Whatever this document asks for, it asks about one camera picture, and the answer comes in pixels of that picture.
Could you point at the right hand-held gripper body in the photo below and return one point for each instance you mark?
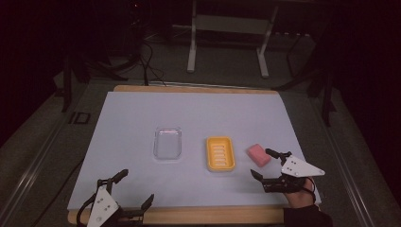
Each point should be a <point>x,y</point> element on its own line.
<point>298,168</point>

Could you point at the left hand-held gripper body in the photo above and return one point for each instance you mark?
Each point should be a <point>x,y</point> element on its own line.
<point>102,203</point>

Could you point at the pink soap bar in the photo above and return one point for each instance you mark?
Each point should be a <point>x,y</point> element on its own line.
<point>258,155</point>

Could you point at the person's right hand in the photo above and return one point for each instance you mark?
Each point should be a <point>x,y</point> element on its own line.
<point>299,198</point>

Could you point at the pale table cover sheet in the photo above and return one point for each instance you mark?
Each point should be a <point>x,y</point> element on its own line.
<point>157,183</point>

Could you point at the yellow soap dish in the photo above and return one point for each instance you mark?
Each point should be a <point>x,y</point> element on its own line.
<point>220,153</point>

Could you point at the clear plastic tray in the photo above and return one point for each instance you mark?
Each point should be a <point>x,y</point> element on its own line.
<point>167,143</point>

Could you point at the black stand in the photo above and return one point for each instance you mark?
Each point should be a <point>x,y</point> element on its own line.
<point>327,97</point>
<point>67,85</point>

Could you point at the white metal stand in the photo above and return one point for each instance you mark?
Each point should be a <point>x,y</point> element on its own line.
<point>228,24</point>

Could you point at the metal floor rail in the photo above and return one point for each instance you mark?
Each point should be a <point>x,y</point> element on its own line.
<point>348,179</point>
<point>30,173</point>

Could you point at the black rectangular floor frame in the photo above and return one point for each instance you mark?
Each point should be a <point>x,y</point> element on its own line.
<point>80,118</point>

